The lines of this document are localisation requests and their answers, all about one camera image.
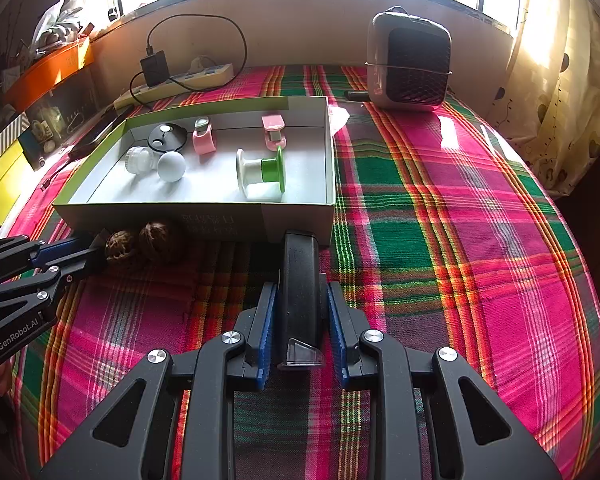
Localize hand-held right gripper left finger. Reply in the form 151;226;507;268
39;281;279;480

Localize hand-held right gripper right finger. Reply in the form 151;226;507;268
326;281;563;480

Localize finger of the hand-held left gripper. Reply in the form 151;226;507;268
0;230;110;306
0;236;96;273

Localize brown walnut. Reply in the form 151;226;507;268
139;220;181;263
105;230;138;262

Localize black bar-shaped device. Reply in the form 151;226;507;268
276;230;325;372

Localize white cardboard box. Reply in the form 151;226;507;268
52;96;337;248

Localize white and green spool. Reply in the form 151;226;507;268
236;146;287;203

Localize pink punch with green lever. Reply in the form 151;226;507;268
192;116;219;156

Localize yellow box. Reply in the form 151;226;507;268
0;137;38;226

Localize black phone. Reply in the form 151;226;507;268
69;110;131;158

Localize small white jar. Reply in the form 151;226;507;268
126;146;153;176

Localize striped box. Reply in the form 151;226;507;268
0;112;31;181

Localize white ball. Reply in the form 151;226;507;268
157;151;187;182

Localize clear storage box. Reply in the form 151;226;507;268
20;67;106;166

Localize black round disc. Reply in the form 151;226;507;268
147;123;187;153

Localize orange tray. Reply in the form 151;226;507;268
2;35;95;111

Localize black charger adapter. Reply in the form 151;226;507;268
140;51;170;87

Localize pink clip with green pad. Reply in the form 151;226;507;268
261;113;287;152

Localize white power strip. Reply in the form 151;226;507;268
114;63;235;109

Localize white plastic bags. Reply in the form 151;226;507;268
32;0;88;48

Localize small grey space heater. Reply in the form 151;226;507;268
364;6;453;111

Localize cream patterned curtain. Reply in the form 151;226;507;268
490;0;600;198

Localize thin black cable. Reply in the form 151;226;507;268
40;162;71;191

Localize black charger cable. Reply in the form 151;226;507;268
130;14;248;108

